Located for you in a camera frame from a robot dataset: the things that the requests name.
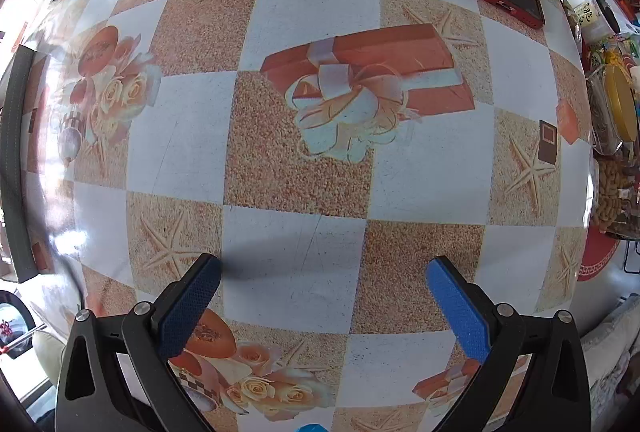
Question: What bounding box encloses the cream sofa cushion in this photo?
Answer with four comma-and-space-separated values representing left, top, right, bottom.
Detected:
579, 296, 640, 414

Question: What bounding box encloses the jar with yellow lid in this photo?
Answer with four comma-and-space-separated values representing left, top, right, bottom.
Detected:
586, 60, 640, 159

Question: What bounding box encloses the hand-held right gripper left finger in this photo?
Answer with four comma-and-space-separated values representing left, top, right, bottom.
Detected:
55, 253, 223, 432

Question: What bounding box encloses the printed checkered tablecloth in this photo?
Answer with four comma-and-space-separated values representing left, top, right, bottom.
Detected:
0, 0, 601, 432

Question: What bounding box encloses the red round mat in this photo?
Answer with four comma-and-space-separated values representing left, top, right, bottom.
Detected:
576, 227, 634, 283

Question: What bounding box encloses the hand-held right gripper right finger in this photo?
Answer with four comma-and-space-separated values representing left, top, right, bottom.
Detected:
425, 256, 593, 432

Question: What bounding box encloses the clear bag of peanuts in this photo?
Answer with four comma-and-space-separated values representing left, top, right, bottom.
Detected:
591, 158, 640, 239

